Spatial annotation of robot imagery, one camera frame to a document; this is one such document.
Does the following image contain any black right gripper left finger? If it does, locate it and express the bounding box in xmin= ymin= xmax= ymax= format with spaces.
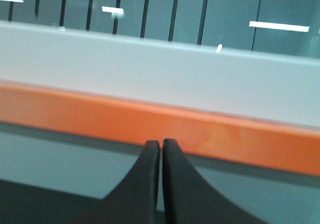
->
xmin=0 ymin=141 xmax=160 ymax=224

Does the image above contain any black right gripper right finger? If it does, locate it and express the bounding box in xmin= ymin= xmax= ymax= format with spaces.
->
xmin=162 ymin=139 xmax=264 ymax=224

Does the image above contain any orange sash handle bar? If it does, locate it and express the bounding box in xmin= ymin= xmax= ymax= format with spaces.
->
xmin=0 ymin=82 xmax=320 ymax=176

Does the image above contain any white fume hood sash frame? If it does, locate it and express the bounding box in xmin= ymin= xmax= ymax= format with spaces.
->
xmin=0 ymin=21 xmax=320 ymax=130

